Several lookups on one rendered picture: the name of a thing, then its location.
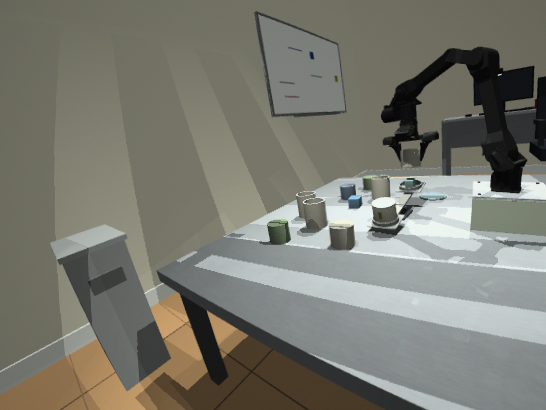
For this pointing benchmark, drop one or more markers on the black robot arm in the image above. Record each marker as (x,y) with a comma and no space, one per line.
(499,148)

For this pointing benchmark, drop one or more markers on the light blue block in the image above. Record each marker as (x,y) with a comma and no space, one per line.
(355,201)

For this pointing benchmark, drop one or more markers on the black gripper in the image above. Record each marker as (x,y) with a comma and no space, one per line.
(426,139)

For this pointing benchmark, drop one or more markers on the green cylinder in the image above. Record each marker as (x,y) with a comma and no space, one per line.
(367,182)
(279,231)

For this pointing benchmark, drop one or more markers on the dark blue cylinder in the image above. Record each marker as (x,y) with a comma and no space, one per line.
(346,190)

